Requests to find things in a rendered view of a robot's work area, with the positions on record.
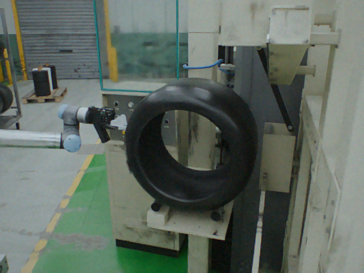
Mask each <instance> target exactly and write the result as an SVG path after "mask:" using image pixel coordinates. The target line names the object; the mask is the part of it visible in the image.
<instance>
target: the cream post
mask: <svg viewBox="0 0 364 273"><path fill-rule="evenodd" d="M219 17H220V0H188V66H189V67H196V66H205V65H211V64H213V63H215V62H216V61H218V37H219ZM217 73H218V64H216V65H215V66H212V67H210V68H201V69H188V78H190V77H199V78H207V79H210V80H213V81H217ZM215 147H216V125H215V124H213V123H212V122H211V121H210V120H208V119H206V118H205V117H204V116H202V115H200V114H197V113H194V112H191V111H188V166H189V167H195V168H205V169H214V166H215ZM188 239H189V242H188V273H210V268H211V258H212V238H208V237H202V236H197V235H191V234H188Z"/></svg>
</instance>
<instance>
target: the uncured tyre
mask: <svg viewBox="0 0 364 273"><path fill-rule="evenodd" d="M171 110H186V111H191V112H194V113H197V114H200V115H202V116H204V117H205V118H206V119H208V120H210V121H211V122H212V123H213V124H215V125H216V126H217V127H218V128H219V129H220V130H221V132H222V134H223V135H224V137H225V139H226V141H227V143H228V145H229V147H230V152H231V160H230V161H228V162H227V163H226V164H225V165H223V166H222V167H220V168H217V169H213V170H208V171H199V170H195V169H191V168H188V167H186V166H183V165H182V164H180V163H179V162H178V161H177V160H176V159H174V158H173V156H172V155H171V154H170V153H169V152H168V151H167V149H166V147H165V145H164V142H163V138H162V121H163V117H164V114H165V112H167V111H171ZM124 146H125V155H126V160H127V163H128V166H129V169H130V171H131V173H132V175H133V176H134V178H135V180H136V182H137V183H139V185H140V186H141V187H142V188H143V189H144V190H145V191H146V192H147V193H148V194H149V195H150V196H151V197H152V198H154V199H156V200H157V201H159V202H161V203H162V204H164V205H166V206H169V207H172V208H174V209H178V210H180V211H184V212H207V211H208V210H213V209H217V208H219V207H222V206H224V205H226V204H227V203H229V202H231V201H232V200H234V199H235V198H236V197H237V196H238V195H239V194H240V193H241V192H242V190H243V189H244V188H245V187H246V186H247V184H248V183H249V181H250V178H251V176H252V174H253V171H254V167H255V161H256V157H257V150H258V129H257V125H256V122H255V119H254V117H253V114H252V112H251V110H250V109H249V107H248V106H247V104H246V103H245V102H244V101H243V99H242V98H241V97H240V96H239V95H238V94H237V93H236V92H234V91H233V90H231V89H230V88H228V87H226V86H224V85H223V84H222V83H220V82H217V81H213V80H210V79H207V78H199V77H190V78H181V79H178V80H175V81H172V82H170V83H167V84H165V85H164V86H163V87H161V88H159V89H158V90H156V91H154V92H152V93H150V94H149V95H147V96H146V97H145V98H144V99H142V101H141V102H140V103H139V104H138V105H137V106H136V107H135V109H134V110H133V112H132V114H131V117H130V119H129V121H128V123H127V126H126V131H125V140H124Z"/></svg>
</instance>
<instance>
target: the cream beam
mask: <svg viewBox="0 0 364 273"><path fill-rule="evenodd" d="M316 3H317V0H222V13H221V45H222V46H262V47H267V43H266V39H267V32H268V31H270V30H269V29H270V22H271V20H270V19H269V16H271V10H272V7H273V5H312V6H313V12H312V24H311V32H313V26H314V21H315V12H316Z"/></svg>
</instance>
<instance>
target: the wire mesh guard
mask: <svg viewBox="0 0 364 273"><path fill-rule="evenodd" d="M266 179H267V173H266V172H264V173H263V181H262V186H261V192H260V203H259V213H258V223H257V234H256V240H255V250H254V261H253V271H252V272H251V273H258V269H259V256H260V242H261V234H262V221H263V213H264V200H265V192H266Z"/></svg>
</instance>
